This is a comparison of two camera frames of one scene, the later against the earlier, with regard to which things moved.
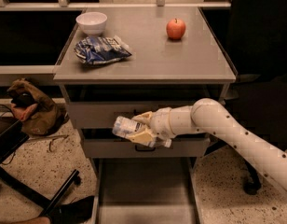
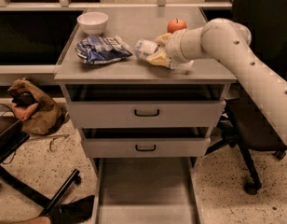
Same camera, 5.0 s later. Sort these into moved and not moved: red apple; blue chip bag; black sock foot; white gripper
Moved: white gripper
Not moved: black sock foot; red apple; blue chip bag
